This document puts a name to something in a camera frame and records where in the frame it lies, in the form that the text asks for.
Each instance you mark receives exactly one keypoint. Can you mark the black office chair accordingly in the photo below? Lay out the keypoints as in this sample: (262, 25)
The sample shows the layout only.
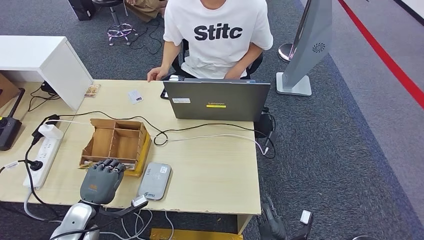
(177, 64)

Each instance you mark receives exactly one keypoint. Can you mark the white card in organiser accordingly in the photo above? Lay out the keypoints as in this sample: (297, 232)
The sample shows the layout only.
(130, 166)

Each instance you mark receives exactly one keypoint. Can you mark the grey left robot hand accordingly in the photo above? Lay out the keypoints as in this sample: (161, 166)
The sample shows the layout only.
(99, 185)

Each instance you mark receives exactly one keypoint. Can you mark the grey laptop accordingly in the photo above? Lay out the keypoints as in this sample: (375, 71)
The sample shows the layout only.
(215, 99)

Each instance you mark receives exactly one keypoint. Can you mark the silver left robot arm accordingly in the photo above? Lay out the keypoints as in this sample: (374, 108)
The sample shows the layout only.
(74, 220)

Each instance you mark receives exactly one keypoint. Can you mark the person's right hand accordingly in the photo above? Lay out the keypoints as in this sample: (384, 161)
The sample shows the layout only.
(158, 72)

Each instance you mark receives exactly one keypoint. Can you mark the person's right forearm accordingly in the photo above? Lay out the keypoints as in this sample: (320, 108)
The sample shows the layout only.
(169, 54)

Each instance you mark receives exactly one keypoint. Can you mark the white ID card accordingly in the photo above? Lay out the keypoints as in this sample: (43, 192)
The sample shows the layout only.
(135, 96)

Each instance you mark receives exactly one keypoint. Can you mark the grey kiosk stand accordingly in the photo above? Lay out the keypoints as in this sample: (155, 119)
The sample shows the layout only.
(309, 49)

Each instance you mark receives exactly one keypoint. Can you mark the black box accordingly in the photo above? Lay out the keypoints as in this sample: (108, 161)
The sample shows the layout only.
(81, 8)

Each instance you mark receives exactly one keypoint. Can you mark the white cabinet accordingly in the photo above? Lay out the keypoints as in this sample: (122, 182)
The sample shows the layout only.
(46, 56)

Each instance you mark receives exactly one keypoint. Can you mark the chrome stool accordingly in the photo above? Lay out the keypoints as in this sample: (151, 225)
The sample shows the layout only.
(119, 30)

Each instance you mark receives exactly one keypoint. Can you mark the grey card reader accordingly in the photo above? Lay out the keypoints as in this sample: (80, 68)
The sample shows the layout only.
(155, 181)

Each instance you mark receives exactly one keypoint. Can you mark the person's legs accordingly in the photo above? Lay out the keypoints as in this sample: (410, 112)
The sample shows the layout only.
(145, 8)

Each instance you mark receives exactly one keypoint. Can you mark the brown cardboard board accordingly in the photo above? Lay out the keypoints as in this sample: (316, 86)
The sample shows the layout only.
(6, 89)

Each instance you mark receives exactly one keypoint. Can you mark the person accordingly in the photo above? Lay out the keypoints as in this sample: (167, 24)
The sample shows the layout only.
(218, 49)

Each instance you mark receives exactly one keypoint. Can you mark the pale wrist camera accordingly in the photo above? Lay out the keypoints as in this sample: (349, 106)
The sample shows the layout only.
(306, 217)
(139, 201)

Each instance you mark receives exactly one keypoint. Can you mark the person's left forearm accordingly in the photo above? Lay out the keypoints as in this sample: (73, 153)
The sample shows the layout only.
(250, 56)

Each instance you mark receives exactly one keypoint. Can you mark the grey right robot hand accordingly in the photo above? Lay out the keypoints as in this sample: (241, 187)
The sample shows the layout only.
(271, 230)

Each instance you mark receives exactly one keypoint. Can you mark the white charger plug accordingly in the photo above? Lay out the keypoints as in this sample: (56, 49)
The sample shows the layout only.
(50, 131)

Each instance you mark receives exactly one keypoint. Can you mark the wooden organiser box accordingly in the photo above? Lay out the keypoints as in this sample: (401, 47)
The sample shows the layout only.
(112, 142)

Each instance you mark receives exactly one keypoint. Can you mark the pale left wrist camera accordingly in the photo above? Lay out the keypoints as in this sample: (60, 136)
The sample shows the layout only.
(139, 201)

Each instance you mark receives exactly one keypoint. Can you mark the chrome stanchion base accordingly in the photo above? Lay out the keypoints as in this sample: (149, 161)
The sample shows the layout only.
(285, 52)

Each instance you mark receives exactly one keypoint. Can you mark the light wooden desk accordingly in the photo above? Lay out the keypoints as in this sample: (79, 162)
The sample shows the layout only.
(205, 172)

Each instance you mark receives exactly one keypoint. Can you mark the patterned room key card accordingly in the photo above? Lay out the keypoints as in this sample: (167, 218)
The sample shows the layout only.
(84, 165)
(92, 90)

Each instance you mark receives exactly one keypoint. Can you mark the white power strip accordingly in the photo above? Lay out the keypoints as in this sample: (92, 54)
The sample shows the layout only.
(43, 155)

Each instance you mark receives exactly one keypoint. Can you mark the black controller with antenna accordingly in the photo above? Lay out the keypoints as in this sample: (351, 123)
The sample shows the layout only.
(8, 132)

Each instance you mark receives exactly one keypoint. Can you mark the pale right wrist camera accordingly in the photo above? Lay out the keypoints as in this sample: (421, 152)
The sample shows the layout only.
(306, 217)

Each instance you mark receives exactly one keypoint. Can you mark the person's left hand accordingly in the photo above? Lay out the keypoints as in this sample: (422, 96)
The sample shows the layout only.
(234, 73)

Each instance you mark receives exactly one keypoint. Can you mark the black laptop power adapter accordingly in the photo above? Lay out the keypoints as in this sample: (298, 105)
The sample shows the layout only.
(262, 126)

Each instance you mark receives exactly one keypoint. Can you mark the yellow floor board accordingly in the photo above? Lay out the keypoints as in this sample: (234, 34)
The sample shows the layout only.
(198, 235)

